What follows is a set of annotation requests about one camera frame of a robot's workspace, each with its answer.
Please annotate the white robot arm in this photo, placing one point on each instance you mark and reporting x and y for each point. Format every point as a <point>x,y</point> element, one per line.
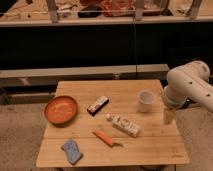
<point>188,81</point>

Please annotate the dark rectangular box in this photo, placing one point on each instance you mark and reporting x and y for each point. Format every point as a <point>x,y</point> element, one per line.
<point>99,103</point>

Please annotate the white labelled bottle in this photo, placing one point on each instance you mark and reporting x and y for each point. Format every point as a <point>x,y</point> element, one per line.
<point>123,124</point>

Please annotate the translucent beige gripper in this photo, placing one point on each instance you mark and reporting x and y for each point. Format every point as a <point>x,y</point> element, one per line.
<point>169,115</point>

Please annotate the white plastic cup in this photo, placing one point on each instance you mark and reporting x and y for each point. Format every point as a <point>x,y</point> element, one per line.
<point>146,100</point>

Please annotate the long grey bench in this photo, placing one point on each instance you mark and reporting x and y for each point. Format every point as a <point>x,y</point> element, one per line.
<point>51,76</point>

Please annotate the black object on shelf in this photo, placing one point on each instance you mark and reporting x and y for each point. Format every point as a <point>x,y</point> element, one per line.
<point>90,11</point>

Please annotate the blue sponge cloth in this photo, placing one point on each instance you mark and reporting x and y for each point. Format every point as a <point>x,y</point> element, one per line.
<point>72,151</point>

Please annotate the orange toy carrot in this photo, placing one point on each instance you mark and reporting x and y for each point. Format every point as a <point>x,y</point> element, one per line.
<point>106,139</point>

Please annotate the orange bowl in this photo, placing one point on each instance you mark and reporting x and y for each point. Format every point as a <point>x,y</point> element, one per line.
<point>61,110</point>

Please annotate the red object on shelf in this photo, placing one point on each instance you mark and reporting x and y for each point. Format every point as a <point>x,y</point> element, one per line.
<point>117,8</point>

